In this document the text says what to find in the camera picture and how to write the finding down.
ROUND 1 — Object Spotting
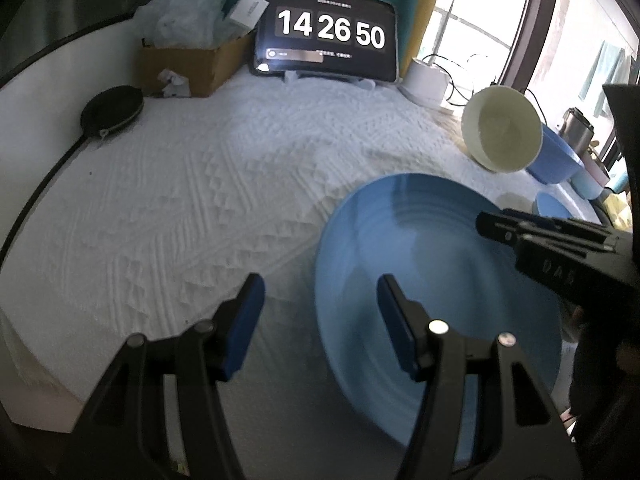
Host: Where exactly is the black tablet with clock display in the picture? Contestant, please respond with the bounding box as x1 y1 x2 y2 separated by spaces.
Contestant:
250 0 401 83

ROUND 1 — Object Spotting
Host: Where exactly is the pale green bowl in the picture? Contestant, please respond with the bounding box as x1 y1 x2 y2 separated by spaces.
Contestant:
461 86 544 173

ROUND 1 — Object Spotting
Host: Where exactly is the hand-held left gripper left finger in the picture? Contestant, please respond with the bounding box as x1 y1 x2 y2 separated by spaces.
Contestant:
75 272 266 480

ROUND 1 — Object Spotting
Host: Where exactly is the black charging cable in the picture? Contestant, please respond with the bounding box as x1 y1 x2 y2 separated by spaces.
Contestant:
420 52 501 111

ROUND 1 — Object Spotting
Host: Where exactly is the hanging light blue towel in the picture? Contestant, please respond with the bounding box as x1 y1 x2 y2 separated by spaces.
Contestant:
580 40 633 116

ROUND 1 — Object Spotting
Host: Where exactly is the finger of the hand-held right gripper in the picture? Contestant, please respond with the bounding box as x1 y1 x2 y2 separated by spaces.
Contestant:
477 211 616 256
502 208 621 242

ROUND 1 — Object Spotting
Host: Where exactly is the blue plate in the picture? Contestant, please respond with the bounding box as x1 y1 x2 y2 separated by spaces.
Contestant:
315 173 576 463

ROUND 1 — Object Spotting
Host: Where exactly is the dark window frame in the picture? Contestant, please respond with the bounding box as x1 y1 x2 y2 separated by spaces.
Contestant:
505 0 566 91

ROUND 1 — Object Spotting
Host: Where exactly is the yellow curtain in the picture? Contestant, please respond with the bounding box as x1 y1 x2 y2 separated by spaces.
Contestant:
400 0 447 76

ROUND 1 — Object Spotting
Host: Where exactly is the white textured cloth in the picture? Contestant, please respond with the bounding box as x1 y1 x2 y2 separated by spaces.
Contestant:
0 20 611 436

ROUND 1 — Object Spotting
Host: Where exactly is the black strap cable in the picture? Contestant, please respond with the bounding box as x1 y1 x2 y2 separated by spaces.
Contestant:
0 132 88 266

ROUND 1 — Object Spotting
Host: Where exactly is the white desk lamp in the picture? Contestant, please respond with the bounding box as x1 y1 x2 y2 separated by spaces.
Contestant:
400 0 506 106

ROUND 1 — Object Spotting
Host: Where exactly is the clear plastic bag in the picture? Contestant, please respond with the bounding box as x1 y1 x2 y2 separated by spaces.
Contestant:
135 0 253 51

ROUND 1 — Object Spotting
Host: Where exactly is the cardboard box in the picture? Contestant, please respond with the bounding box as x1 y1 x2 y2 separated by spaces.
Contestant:
139 30 258 98

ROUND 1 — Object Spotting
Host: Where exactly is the stainless steel tumbler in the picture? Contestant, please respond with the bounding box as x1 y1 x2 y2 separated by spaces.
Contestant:
557 106 596 158

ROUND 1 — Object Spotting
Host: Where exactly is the crumpled white tissue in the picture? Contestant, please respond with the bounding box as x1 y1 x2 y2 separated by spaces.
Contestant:
157 70 193 98

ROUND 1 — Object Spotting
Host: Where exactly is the light blue bowl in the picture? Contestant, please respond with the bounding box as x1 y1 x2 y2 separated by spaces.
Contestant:
570 165 608 201

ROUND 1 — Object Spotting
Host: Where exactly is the large blue bowl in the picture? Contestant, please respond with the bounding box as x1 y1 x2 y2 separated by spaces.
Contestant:
525 122 586 186

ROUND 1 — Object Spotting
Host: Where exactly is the small blue bowl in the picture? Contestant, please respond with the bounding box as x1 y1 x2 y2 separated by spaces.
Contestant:
532 192 572 221

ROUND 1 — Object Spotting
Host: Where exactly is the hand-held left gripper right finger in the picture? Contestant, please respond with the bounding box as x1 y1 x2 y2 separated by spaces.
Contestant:
376 274 586 480

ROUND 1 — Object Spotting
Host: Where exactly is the black round pouch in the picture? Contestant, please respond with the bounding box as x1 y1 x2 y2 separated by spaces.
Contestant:
81 86 145 137

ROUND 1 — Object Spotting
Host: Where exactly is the white paper card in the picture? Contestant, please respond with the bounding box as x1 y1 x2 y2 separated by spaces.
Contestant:
231 0 266 31

